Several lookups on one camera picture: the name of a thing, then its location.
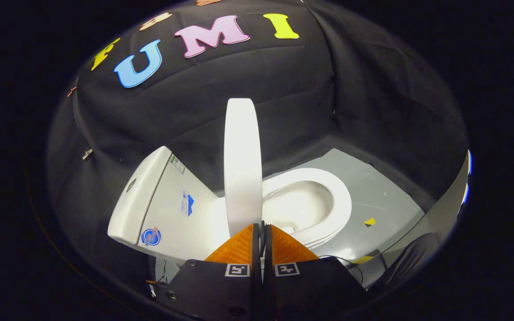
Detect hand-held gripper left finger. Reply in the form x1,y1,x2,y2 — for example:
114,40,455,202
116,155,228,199
149,222,263,321

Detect white toilet lid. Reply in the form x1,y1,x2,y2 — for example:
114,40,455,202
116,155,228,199
224,98,264,238

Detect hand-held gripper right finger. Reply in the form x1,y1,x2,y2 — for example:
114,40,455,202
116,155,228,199
262,222,369,321

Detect black cable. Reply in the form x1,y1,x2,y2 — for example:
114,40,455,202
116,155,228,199
319,255,365,286

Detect white toilet seat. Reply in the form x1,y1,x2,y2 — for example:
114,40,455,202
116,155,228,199
261,168,352,249

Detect white toilet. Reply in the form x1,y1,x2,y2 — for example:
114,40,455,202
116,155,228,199
108,146,352,262

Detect black backdrop cloth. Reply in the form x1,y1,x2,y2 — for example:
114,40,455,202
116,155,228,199
47,0,469,286

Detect person's dark trouser leg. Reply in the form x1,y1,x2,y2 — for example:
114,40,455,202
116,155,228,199
371,233,440,292

